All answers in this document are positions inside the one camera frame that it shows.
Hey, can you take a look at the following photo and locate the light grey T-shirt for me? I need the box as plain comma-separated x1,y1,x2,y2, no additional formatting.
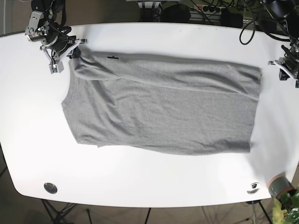
62,52,261,155

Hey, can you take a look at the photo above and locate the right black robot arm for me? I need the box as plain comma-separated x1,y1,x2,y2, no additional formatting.
25,0,87,74

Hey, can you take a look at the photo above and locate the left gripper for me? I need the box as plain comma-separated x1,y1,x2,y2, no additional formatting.
268,44,299,88

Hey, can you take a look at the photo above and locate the left metal table grommet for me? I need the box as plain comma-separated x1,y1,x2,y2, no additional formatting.
44,182,57,194

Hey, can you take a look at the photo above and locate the grey plant pot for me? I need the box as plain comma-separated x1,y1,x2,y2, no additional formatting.
267,173,296,199

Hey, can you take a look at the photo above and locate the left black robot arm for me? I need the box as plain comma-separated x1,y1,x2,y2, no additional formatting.
239,0,299,88

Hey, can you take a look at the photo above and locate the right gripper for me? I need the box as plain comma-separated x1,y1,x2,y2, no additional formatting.
40,33,88,74

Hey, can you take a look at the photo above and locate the right metal table grommet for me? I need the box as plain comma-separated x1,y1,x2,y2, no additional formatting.
247,182,260,195

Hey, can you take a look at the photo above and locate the green plant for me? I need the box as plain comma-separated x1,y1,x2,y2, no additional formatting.
272,189,299,224

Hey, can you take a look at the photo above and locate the metal table grommet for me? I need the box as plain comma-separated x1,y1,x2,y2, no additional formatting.
44,182,57,194
247,182,260,195

